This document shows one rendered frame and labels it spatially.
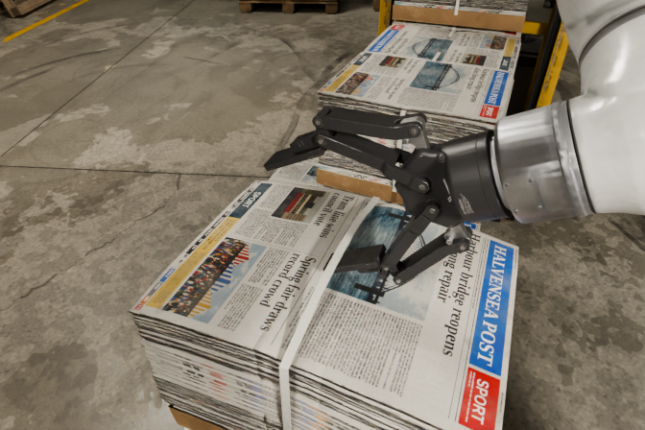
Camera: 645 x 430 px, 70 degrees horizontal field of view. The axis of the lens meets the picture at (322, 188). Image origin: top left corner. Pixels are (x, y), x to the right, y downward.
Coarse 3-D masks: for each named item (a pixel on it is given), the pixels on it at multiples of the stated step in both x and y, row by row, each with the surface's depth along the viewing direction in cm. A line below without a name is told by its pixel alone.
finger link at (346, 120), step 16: (336, 112) 41; (352, 112) 41; (368, 112) 41; (320, 128) 41; (336, 128) 41; (352, 128) 40; (368, 128) 39; (384, 128) 39; (400, 128) 38; (416, 128) 38
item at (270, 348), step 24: (336, 216) 61; (384, 216) 61; (336, 240) 57; (360, 240) 57; (312, 264) 54; (312, 288) 51; (336, 288) 51; (360, 288) 51; (288, 312) 48; (336, 312) 48; (264, 336) 46; (288, 336) 46; (312, 336) 46; (336, 336) 46; (264, 360) 45; (312, 360) 44; (264, 384) 47; (312, 384) 44; (264, 408) 50; (312, 408) 46
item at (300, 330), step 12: (372, 204) 62; (360, 216) 58; (348, 228) 55; (348, 240) 53; (336, 252) 52; (336, 264) 50; (324, 276) 49; (324, 288) 48; (312, 300) 47; (312, 312) 46; (300, 324) 45; (300, 336) 44; (288, 348) 44; (288, 360) 43
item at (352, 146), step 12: (336, 132) 43; (324, 144) 42; (336, 144) 42; (348, 144) 41; (360, 144) 42; (372, 144) 42; (348, 156) 42; (360, 156) 41; (372, 156) 41; (384, 156) 41; (396, 156) 41; (408, 156) 42; (384, 168) 41; (396, 168) 40; (396, 180) 41; (408, 180) 40; (420, 180) 39; (420, 192) 40
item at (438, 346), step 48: (384, 240) 57; (480, 240) 59; (384, 288) 51; (432, 288) 51; (480, 288) 52; (384, 336) 46; (432, 336) 46; (480, 336) 47; (336, 384) 42; (384, 384) 42; (432, 384) 42; (480, 384) 43
